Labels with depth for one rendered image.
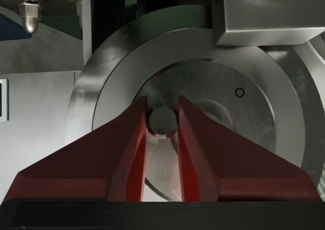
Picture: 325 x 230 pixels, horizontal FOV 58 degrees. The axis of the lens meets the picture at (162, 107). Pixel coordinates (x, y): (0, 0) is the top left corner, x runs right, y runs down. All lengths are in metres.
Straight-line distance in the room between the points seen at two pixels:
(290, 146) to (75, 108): 0.12
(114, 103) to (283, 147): 0.09
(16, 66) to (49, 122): 2.74
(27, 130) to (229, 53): 0.42
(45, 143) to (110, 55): 0.37
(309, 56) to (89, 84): 0.13
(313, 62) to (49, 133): 0.42
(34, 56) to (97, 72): 3.27
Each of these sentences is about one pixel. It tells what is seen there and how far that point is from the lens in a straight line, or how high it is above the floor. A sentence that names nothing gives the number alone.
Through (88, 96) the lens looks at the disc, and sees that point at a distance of 0.17.
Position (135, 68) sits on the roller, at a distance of 0.16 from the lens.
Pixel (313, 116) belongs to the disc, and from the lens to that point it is 0.19.
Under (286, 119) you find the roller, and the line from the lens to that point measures 0.17.
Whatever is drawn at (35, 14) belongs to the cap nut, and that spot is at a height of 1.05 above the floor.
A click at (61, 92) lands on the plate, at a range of 0.52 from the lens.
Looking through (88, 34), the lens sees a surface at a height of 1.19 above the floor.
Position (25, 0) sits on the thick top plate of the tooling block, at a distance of 0.55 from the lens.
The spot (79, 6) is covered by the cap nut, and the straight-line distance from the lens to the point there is 0.53.
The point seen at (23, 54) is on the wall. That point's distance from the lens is 3.34.
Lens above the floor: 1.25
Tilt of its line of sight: 5 degrees down
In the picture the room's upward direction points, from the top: 177 degrees clockwise
